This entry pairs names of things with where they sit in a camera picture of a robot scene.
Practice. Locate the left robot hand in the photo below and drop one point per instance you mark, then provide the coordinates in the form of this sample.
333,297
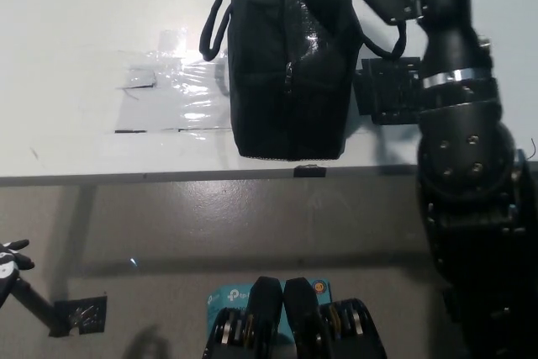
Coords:
10,264

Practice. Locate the black table leg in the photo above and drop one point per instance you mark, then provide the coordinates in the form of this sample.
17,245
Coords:
35,302

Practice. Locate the large black tape patch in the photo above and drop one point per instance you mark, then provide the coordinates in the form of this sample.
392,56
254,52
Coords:
386,90

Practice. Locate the small black tape strip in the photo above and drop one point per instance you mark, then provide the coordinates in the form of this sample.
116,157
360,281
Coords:
309,171

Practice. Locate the teal tp-link box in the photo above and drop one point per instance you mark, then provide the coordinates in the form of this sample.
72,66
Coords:
229,296

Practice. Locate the clear plastic sheet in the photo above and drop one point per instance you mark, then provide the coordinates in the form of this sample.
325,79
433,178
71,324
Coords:
189,98

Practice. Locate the grey tape patch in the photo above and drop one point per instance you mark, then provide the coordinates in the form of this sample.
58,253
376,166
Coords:
138,80

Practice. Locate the black floor bracket left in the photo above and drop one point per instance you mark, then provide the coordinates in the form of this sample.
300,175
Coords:
82,317

